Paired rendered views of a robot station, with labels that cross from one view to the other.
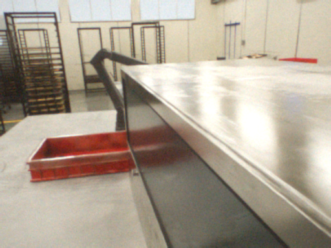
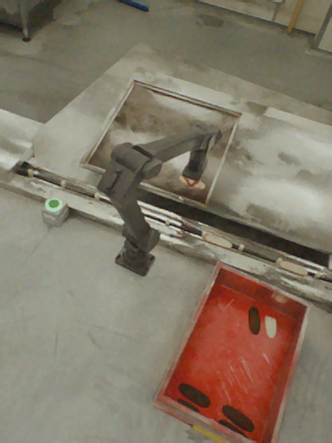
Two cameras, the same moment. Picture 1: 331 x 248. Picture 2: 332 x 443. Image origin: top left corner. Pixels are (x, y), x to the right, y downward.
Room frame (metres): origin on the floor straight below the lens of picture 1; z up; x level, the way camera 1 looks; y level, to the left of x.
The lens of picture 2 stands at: (1.31, 0.93, 2.01)
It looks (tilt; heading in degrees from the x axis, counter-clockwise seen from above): 51 degrees down; 295
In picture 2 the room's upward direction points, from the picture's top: 11 degrees clockwise
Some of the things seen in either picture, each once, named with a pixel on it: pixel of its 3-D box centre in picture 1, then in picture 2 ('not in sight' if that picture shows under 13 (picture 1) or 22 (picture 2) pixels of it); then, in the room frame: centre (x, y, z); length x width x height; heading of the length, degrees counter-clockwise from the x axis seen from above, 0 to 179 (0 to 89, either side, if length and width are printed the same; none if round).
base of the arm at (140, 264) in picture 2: (121, 127); (135, 253); (1.70, 0.28, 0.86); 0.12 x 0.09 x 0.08; 8
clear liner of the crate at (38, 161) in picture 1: (88, 152); (237, 351); (1.26, 0.38, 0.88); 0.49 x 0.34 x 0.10; 99
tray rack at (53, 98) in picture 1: (44, 82); not in sight; (3.94, 1.67, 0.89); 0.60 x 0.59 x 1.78; 108
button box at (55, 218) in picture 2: not in sight; (55, 214); (2.03, 0.31, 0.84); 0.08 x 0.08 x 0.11; 14
